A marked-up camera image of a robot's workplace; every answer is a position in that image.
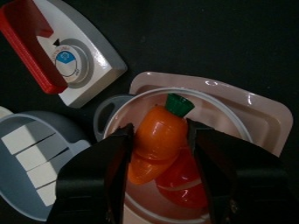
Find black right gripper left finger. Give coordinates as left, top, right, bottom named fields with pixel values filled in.
left=45, top=122, right=136, bottom=224

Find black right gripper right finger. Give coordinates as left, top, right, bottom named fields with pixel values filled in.
left=185, top=117, right=299, bottom=224

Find orange toy carrot green top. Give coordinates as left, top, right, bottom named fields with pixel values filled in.
left=125, top=93, right=196, bottom=186

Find pink square plastic plate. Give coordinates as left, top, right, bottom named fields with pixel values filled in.
left=128, top=71, right=295, bottom=158

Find red toy tomato slice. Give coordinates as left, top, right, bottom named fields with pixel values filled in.
left=153, top=145, right=209, bottom=210

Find grey toy appliance white keys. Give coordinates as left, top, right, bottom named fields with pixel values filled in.
left=0, top=109, right=93, bottom=222

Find white toy iron red handle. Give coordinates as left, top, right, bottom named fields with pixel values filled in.
left=0, top=0, right=128, bottom=109

